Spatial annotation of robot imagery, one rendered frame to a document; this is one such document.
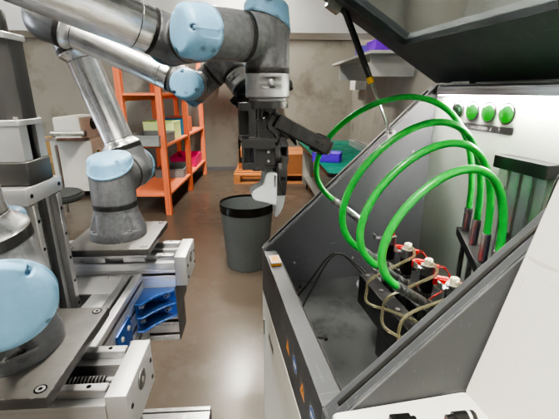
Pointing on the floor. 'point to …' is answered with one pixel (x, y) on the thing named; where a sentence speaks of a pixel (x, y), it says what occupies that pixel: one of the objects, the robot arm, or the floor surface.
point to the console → (526, 336)
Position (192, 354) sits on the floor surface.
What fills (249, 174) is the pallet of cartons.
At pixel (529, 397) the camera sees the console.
